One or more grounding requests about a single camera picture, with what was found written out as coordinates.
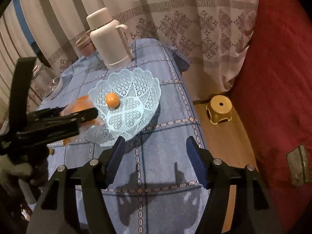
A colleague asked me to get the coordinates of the red bed cover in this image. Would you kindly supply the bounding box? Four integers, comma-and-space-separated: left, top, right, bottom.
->
230, 0, 311, 233

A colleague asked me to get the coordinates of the plastic bag of orange pieces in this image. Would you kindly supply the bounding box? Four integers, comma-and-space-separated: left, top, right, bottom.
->
59, 95, 104, 147

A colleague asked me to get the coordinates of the oval orange kumquat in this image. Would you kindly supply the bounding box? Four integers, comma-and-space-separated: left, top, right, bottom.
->
105, 92, 120, 109

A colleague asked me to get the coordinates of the blue patterned tablecloth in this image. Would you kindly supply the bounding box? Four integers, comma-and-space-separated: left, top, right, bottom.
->
36, 38, 213, 234

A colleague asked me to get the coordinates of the pink lidded glass jar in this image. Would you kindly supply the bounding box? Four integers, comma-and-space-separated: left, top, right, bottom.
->
76, 30, 96, 57

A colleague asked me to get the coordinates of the glass kettle with lid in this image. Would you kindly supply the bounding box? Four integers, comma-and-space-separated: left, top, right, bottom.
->
32, 64, 63, 100

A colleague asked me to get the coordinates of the light blue lattice basket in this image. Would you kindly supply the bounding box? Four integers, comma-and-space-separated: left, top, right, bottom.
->
83, 68, 161, 147

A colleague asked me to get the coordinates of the gloved left hand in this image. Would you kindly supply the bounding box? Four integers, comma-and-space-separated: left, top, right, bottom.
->
1, 155, 32, 204

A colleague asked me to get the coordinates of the beige patterned curtain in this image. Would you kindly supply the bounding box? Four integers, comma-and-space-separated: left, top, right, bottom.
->
1, 0, 259, 116

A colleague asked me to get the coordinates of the yellow plastic stool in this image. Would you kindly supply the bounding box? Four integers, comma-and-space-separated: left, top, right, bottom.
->
206, 95, 233, 125

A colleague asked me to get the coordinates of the white thermos jug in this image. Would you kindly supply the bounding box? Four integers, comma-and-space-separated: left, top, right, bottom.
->
86, 7, 134, 70

